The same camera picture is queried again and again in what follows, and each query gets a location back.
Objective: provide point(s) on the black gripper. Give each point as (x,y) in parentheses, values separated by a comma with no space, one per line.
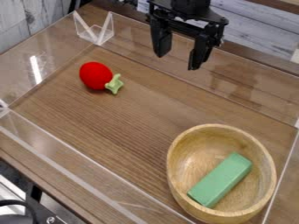
(191,18)

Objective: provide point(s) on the green rectangular block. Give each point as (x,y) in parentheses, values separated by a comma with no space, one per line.
(214,186)

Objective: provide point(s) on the light wooden bowl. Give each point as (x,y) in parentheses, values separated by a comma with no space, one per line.
(195,153)

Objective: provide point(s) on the red plush strawberry toy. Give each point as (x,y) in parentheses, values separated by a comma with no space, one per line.
(98,77)

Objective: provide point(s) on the clear acrylic corner bracket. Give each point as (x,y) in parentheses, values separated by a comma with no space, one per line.
(95,34)

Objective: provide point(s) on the black metal table bracket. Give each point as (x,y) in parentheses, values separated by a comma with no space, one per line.
(44,215)

